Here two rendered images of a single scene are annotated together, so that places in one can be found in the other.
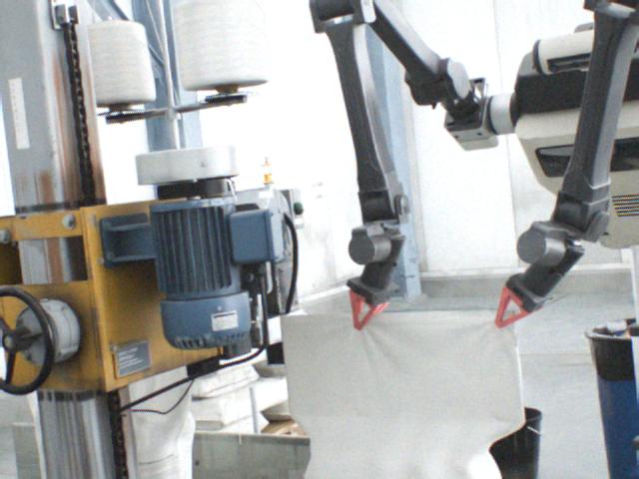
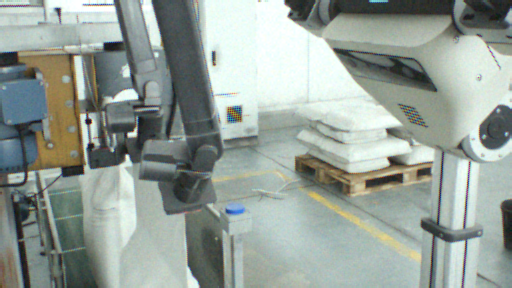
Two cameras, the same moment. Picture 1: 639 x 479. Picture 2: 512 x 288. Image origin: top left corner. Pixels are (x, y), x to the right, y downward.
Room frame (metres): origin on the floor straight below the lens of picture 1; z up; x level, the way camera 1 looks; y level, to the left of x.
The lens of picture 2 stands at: (1.08, -0.98, 1.46)
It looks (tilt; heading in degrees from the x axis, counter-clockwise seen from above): 15 degrees down; 33
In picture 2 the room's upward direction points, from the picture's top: 1 degrees counter-clockwise
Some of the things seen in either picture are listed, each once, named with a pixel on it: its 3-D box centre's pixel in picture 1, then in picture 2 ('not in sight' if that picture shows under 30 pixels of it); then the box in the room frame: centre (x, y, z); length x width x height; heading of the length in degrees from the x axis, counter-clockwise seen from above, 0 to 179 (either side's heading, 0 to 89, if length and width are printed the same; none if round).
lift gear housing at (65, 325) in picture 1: (46, 331); not in sight; (1.76, 0.47, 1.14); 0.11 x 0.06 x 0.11; 58
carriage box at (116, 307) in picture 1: (110, 288); (12, 109); (1.93, 0.39, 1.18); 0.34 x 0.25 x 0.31; 148
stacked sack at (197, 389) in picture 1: (185, 378); (346, 128); (5.09, 0.72, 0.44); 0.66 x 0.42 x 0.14; 52
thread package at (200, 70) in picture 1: (222, 44); not in sight; (1.91, 0.13, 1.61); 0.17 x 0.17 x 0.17
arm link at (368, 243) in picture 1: (376, 229); (131, 106); (1.91, -0.11, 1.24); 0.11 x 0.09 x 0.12; 146
